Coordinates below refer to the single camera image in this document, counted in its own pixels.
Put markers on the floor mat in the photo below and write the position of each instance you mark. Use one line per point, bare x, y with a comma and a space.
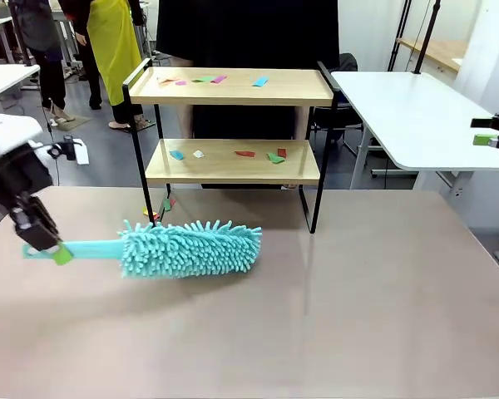
81, 121

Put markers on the person in black t-shirt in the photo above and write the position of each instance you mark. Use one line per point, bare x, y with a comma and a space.
249, 41

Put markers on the blue paper scrap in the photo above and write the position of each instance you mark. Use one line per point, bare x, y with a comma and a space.
260, 81
176, 155

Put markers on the two-tier wooden shelf rack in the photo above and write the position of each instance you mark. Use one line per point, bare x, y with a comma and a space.
135, 137

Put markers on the person's right forearm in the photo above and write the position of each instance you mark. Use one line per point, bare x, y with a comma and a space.
187, 122

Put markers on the wooden shelf board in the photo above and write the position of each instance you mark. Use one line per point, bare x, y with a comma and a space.
233, 93
224, 166

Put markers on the black chair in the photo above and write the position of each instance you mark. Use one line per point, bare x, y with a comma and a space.
347, 66

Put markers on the bystander in dark trousers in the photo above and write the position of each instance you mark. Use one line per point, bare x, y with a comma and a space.
41, 25

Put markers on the white paper scrap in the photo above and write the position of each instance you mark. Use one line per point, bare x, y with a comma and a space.
198, 154

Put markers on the bystander in yellow apron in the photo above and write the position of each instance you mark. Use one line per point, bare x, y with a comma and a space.
112, 41

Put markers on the large white table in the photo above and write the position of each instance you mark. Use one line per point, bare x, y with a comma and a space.
420, 116

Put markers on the orange paper scrap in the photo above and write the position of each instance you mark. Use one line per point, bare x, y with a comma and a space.
165, 81

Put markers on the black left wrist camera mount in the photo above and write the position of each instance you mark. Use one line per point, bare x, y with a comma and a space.
21, 174

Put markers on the teal microfiber duster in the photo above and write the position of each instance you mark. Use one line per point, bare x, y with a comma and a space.
191, 253

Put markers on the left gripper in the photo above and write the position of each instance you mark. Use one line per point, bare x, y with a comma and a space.
35, 224

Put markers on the small white table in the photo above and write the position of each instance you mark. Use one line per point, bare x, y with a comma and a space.
4, 77

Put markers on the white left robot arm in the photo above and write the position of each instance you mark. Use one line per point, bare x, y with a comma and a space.
8, 129

